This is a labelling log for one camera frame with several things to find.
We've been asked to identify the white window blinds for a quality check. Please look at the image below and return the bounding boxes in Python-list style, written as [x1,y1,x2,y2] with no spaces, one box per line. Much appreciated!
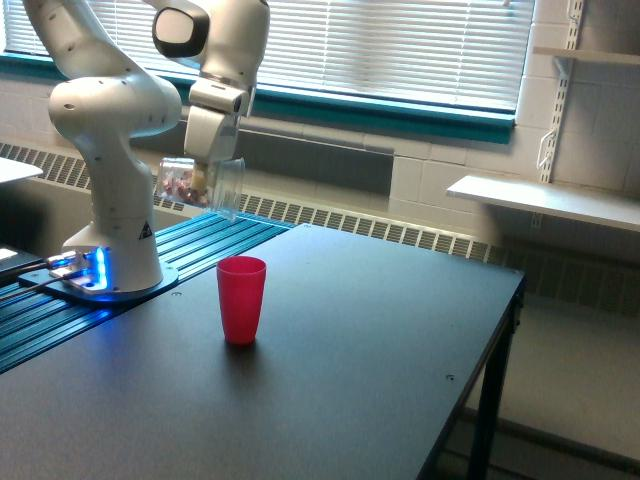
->
[2,0,532,113]

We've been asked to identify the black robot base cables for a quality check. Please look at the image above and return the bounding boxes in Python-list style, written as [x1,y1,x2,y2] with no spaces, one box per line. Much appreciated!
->
[0,255,66,302]

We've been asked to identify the white lower wall shelf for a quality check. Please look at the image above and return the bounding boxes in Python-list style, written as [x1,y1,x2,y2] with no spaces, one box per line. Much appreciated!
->
[447,175,639,232]

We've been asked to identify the white table at left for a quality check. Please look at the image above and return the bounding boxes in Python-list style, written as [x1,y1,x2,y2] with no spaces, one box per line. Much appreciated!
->
[0,157,43,184]

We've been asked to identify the blue slotted aluminium base plate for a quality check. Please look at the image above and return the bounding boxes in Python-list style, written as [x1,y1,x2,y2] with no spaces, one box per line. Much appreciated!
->
[1,214,293,372]

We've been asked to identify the red plastic cup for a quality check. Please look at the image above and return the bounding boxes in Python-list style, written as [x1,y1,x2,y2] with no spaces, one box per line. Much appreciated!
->
[216,256,267,345]

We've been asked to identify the black table leg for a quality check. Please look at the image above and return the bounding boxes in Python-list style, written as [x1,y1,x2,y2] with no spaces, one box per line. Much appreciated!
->
[466,294,523,479]

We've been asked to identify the white upper wall shelf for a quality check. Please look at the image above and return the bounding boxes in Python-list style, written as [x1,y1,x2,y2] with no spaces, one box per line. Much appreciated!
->
[533,46,640,69]

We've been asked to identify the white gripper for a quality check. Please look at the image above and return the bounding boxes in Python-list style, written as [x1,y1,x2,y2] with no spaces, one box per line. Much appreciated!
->
[184,77,255,192]

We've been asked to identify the clear plastic cup with candy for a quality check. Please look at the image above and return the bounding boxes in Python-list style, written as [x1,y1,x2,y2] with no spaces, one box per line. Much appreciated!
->
[157,158,245,222]

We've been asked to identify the white wall shelf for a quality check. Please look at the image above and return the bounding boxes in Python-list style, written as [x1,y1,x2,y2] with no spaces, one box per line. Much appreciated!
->
[447,175,639,232]
[533,46,640,69]

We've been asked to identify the white shelf rail bracket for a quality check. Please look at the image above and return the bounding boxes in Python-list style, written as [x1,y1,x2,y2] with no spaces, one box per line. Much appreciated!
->
[534,1,585,184]

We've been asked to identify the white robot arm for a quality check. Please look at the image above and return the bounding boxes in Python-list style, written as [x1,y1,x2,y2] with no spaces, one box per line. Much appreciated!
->
[24,1,270,301]

